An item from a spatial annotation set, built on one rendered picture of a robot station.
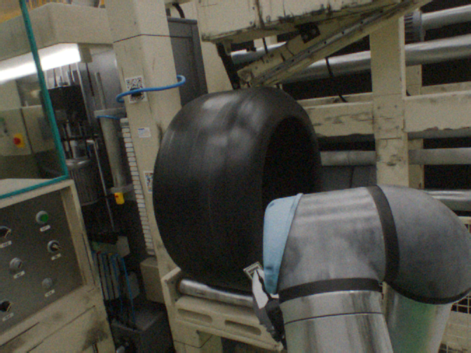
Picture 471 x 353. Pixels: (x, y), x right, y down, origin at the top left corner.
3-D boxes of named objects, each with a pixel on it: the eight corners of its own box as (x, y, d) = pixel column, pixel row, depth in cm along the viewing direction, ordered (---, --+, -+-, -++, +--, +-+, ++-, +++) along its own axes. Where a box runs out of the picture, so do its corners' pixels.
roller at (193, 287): (177, 295, 118) (174, 281, 117) (186, 287, 122) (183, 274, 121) (280, 317, 100) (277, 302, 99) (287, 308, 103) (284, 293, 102)
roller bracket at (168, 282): (165, 307, 117) (159, 279, 115) (232, 252, 150) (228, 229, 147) (173, 309, 115) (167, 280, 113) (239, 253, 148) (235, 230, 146)
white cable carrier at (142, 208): (147, 253, 134) (119, 118, 123) (157, 248, 138) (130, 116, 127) (156, 255, 132) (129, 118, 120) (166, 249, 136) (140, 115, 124)
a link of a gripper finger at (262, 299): (249, 282, 95) (265, 316, 89) (243, 274, 90) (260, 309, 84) (261, 277, 95) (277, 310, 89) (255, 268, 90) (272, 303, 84)
